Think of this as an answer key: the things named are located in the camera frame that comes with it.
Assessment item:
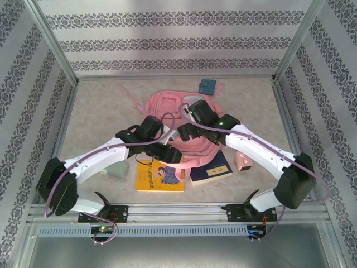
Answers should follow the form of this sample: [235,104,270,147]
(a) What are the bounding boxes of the teal blue wallet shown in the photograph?
[199,79,217,95]

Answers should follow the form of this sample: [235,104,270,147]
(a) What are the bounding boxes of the pink school backpack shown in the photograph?
[120,82,225,184]

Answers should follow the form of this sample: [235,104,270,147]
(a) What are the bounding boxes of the yellow paperback book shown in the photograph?
[135,159,185,193]

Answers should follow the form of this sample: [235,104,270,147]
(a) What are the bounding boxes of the mint green pencil case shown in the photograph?
[104,161,131,179]

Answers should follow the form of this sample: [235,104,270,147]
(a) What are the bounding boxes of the dark blue book yellow label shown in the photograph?
[189,150,233,187]

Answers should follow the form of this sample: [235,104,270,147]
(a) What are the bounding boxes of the small pink pencil sharpener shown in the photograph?
[234,151,253,171]

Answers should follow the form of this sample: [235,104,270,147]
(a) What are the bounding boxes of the grey sheet metal panel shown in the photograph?
[16,223,344,268]

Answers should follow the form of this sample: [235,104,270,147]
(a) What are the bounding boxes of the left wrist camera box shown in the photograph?
[164,127,179,146]

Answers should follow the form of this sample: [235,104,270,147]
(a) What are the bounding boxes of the aluminium table back rail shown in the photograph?
[76,74,276,82]

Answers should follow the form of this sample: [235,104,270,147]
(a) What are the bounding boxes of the aluminium table side rail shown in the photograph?
[272,80,317,202]
[38,82,80,204]

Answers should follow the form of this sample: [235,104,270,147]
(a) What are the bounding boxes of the aluminium mounting rail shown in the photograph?
[27,202,327,224]

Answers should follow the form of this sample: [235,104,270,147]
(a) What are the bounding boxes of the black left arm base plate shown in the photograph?
[78,205,129,224]

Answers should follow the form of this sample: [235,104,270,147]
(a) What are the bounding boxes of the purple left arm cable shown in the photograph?
[44,112,177,246]

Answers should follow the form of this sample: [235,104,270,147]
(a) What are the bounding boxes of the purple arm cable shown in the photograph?
[178,103,331,242]
[44,112,177,246]

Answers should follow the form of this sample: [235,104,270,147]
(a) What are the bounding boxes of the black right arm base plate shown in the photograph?
[226,203,278,223]

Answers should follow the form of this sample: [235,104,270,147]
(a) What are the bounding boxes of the grey slotted cable duct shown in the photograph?
[37,224,249,237]

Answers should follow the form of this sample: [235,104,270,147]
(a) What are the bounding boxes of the aluminium frame post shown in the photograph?
[272,0,327,83]
[23,0,80,86]

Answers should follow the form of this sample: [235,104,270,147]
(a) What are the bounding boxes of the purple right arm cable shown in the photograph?
[178,103,331,242]

